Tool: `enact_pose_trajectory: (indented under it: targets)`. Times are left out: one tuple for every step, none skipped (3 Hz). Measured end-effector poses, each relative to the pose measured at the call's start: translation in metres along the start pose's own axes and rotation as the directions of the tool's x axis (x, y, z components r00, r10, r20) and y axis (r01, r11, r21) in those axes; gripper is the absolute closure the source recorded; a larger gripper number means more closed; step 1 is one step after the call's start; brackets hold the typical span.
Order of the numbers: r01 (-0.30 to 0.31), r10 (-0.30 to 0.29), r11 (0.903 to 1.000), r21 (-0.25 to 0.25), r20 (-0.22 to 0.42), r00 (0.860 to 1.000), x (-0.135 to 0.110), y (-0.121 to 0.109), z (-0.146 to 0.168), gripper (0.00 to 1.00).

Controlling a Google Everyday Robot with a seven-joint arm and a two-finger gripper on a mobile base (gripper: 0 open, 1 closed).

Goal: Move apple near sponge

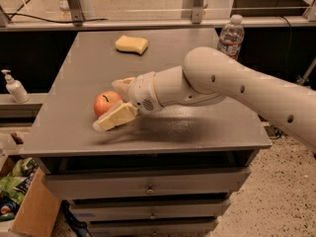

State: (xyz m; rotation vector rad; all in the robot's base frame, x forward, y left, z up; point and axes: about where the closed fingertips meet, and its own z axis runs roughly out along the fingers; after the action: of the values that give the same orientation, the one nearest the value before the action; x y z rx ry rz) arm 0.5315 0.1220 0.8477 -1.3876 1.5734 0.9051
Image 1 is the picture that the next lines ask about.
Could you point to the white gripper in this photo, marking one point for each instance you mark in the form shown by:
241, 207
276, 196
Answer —
142, 92

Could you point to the red apple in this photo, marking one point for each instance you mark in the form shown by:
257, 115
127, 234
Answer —
104, 101

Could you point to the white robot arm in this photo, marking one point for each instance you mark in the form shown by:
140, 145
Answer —
206, 77

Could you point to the yellow sponge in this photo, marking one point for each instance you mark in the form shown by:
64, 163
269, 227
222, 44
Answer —
132, 44

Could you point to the grey drawer cabinet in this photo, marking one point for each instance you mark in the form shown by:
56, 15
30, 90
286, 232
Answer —
63, 141

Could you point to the white pump dispenser bottle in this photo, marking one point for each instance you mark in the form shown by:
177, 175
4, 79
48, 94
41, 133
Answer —
15, 87

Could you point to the middle grey drawer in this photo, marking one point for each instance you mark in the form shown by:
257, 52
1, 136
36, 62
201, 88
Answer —
156, 209

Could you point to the grey drawer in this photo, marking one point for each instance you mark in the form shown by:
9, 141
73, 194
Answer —
156, 209
153, 228
147, 184

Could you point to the top grey drawer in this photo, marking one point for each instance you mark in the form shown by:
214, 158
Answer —
147, 184

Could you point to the clear plastic water bottle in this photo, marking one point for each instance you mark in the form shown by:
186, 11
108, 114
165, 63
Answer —
231, 37

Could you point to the green snack bags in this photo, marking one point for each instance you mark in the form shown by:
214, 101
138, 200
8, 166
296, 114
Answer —
14, 186

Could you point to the bottom grey drawer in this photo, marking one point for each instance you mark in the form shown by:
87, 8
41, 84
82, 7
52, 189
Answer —
153, 228

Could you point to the cardboard box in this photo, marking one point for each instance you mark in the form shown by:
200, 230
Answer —
38, 211

